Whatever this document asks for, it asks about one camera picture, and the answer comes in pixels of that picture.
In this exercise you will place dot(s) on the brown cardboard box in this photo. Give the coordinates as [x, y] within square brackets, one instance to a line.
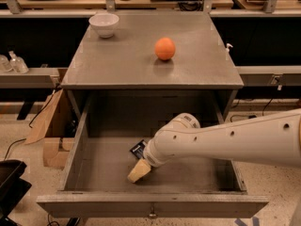
[50, 128]

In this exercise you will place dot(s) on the open grey top drawer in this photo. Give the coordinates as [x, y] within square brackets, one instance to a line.
[94, 182]

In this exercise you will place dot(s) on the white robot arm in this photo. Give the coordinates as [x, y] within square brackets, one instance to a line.
[270, 140]

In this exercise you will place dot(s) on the orange fruit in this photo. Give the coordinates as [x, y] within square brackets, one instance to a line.
[165, 48]

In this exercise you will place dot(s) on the metal drawer knob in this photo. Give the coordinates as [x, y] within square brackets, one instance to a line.
[152, 214]

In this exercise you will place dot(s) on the dark blue rxbar wrapper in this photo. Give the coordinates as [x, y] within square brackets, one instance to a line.
[138, 149]

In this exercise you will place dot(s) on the clear plastic bottle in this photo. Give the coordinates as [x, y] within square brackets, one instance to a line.
[17, 63]

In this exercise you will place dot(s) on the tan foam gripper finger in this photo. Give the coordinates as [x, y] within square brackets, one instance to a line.
[141, 168]

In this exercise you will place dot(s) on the white ceramic bowl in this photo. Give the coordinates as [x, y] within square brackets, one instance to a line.
[104, 24]

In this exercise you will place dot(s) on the small white pump bottle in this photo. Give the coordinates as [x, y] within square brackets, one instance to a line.
[228, 48]

